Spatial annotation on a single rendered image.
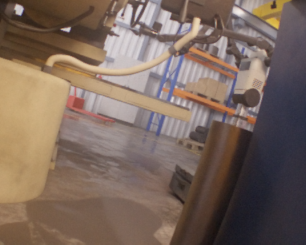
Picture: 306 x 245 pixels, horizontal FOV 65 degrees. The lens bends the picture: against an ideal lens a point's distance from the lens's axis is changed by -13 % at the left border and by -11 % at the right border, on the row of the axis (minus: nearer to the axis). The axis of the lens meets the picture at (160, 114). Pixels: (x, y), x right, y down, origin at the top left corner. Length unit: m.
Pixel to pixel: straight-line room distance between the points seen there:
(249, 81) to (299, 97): 1.71
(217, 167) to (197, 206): 0.08
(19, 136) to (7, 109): 0.13
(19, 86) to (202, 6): 0.89
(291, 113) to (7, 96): 0.99
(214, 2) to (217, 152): 0.97
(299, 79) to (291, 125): 0.08
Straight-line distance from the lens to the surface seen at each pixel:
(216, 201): 0.48
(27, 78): 1.14
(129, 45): 9.54
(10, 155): 1.19
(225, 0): 1.35
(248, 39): 2.08
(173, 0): 1.32
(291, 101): 0.48
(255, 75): 2.18
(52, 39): 2.25
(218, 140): 0.47
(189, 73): 10.18
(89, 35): 2.31
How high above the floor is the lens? 0.57
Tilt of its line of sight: 1 degrees up
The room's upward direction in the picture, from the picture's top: 18 degrees clockwise
